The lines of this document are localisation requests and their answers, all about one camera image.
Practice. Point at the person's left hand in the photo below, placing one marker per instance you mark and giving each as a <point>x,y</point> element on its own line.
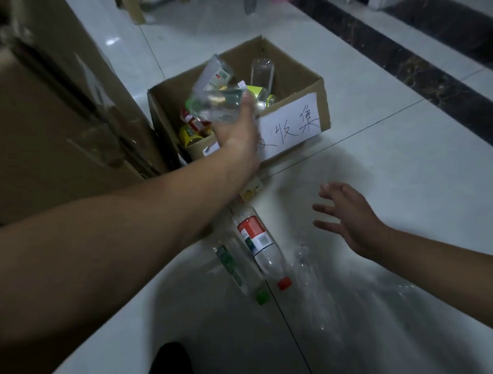
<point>238,135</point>

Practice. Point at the person's right hand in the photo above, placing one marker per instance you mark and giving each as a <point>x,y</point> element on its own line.
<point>356,219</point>

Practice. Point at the person's right thumb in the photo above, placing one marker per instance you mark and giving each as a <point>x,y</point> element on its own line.
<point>329,226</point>

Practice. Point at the person's left fingers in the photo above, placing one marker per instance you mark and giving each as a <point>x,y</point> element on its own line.
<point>248,106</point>

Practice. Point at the clear plastic bottle green cap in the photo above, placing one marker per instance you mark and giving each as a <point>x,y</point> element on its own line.
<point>221,111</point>

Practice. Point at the person's left forearm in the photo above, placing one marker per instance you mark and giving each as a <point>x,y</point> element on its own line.
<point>115,235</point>

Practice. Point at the person's right forearm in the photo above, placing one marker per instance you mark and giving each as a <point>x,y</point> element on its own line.
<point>435,269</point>

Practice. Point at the yellow-green drink can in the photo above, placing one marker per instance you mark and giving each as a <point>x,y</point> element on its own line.
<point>262,98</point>

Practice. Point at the clear upright plastic bottle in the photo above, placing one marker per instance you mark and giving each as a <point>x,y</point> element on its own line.
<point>262,75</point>

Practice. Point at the white handwritten paper sign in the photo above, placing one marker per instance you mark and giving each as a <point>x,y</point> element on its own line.
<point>292,127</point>

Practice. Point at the red and white carton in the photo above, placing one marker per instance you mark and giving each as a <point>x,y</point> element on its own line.
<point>194,122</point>

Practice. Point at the open cardboard collection box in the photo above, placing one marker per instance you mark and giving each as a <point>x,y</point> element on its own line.
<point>300,83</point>

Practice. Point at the clear unlabelled plastic bottle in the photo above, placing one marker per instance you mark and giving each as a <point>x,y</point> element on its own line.
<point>312,285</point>

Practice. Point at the yellow labelled can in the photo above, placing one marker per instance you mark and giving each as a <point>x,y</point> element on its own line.
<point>190,136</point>

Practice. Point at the red label red cap bottle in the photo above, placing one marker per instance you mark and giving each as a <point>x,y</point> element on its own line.
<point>258,241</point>

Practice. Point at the yellow label bottle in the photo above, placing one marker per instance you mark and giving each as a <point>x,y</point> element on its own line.
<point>250,189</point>

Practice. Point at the green label green cap bottle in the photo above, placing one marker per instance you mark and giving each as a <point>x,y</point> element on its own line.
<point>235,269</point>

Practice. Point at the small brown cardboard piece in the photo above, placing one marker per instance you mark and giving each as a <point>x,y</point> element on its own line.
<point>133,9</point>

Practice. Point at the large brown cardboard box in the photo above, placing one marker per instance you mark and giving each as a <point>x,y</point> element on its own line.
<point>46,115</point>

